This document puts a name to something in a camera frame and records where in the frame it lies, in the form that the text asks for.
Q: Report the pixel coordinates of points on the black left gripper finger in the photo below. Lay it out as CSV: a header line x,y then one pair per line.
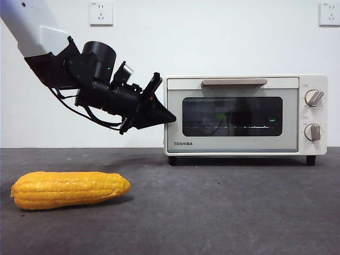
x,y
154,114

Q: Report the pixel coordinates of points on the purple eggplant green stem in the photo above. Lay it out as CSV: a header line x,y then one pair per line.
x,y
220,116

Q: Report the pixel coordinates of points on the beige temperature knob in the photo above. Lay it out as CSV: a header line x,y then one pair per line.
x,y
313,98

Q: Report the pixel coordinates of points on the white toaster oven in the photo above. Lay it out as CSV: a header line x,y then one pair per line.
x,y
312,148

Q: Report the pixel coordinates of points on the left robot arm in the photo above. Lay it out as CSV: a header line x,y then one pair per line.
x,y
98,69

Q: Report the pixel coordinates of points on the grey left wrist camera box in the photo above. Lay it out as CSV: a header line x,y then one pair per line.
x,y
125,72

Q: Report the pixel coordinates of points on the beige timer knob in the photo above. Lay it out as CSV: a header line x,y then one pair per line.
x,y
313,132

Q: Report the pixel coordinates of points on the yellow corn cob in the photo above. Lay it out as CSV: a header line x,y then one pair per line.
x,y
66,191

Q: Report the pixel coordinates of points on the white wall socket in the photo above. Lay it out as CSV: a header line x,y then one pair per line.
x,y
101,13
329,13

